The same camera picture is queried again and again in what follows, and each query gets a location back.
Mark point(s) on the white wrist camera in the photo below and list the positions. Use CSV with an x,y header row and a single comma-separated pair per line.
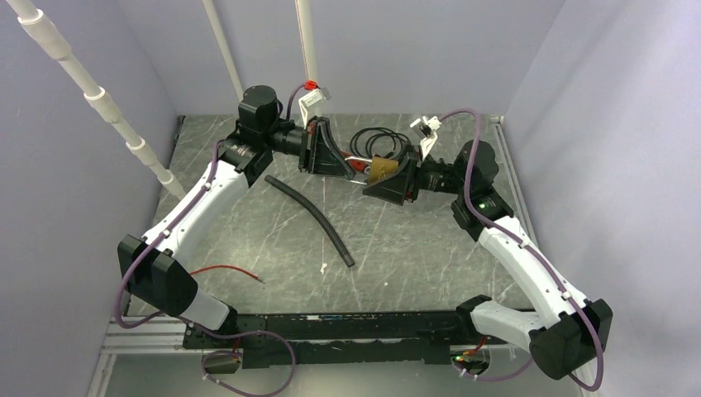
x,y
312,103
426,128

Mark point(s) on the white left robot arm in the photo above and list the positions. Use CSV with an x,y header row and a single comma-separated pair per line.
x,y
152,265

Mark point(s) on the red handled adjustable wrench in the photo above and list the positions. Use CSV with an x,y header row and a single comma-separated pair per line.
x,y
359,164

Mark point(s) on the brass padlock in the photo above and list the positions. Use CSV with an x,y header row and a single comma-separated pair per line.
x,y
379,169

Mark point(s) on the aluminium frame rail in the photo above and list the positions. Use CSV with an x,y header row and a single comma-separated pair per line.
x,y
151,361

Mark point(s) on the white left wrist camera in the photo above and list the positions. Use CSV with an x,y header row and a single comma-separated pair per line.
x,y
312,103

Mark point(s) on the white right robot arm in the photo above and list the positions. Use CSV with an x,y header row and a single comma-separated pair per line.
x,y
565,329

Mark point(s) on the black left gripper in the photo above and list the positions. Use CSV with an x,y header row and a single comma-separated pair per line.
x,y
320,153

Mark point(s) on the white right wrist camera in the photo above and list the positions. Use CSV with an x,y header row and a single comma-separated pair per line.
x,y
426,128

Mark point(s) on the black mounting rail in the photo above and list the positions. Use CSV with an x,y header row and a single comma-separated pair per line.
x,y
431,337

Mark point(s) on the white pvc pipe frame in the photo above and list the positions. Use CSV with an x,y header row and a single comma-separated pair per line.
x,y
43,31

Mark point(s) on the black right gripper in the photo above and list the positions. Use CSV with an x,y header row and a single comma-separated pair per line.
x,y
402,184

